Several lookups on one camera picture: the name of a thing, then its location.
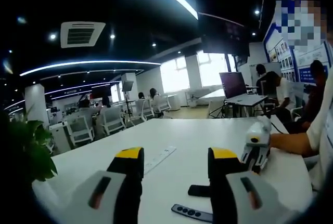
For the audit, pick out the white table socket strip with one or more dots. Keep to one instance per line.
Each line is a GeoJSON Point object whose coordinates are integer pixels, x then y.
{"type": "Point", "coordinates": [160, 160]}

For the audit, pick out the white side desk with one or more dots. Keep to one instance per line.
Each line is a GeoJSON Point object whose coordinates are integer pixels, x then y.
{"type": "Point", "coordinates": [247, 102]}

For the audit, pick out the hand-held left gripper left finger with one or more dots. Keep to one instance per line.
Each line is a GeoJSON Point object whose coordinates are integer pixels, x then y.
{"type": "Point", "coordinates": [125, 172]}

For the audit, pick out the group of white office chairs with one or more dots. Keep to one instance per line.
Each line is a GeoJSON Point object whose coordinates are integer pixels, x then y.
{"type": "Point", "coordinates": [80, 128]}

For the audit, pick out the white table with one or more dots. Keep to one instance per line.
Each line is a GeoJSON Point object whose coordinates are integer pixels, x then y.
{"type": "Point", "coordinates": [182, 135]}

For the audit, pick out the green potted plant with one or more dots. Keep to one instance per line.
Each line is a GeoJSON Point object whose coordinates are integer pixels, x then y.
{"type": "Point", "coordinates": [23, 151]}

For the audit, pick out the thin curved ceiling light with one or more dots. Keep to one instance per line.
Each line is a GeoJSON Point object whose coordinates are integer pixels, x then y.
{"type": "Point", "coordinates": [91, 64]}

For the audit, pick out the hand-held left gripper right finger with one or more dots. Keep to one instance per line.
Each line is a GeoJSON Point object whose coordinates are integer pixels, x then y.
{"type": "Point", "coordinates": [226, 172]}

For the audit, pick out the wall poster board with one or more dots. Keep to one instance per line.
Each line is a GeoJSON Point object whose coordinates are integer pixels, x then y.
{"type": "Point", "coordinates": [286, 65]}

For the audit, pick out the black remote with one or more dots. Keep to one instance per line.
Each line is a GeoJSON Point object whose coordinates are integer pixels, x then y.
{"type": "Point", "coordinates": [199, 190]}

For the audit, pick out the white pillar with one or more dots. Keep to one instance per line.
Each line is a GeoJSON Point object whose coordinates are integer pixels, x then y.
{"type": "Point", "coordinates": [36, 104]}

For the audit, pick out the dark hanging display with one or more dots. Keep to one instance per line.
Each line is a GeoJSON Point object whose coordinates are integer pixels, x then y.
{"type": "Point", "coordinates": [223, 35]}

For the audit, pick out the purple screen monitor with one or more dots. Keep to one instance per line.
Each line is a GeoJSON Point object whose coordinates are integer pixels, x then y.
{"type": "Point", "coordinates": [232, 85]}

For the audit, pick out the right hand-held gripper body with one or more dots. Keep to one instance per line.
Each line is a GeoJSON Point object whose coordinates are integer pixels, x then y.
{"type": "Point", "coordinates": [261, 131]}

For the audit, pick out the ceiling air conditioner vent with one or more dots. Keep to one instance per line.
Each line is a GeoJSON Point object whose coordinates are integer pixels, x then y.
{"type": "Point", "coordinates": [82, 34]}

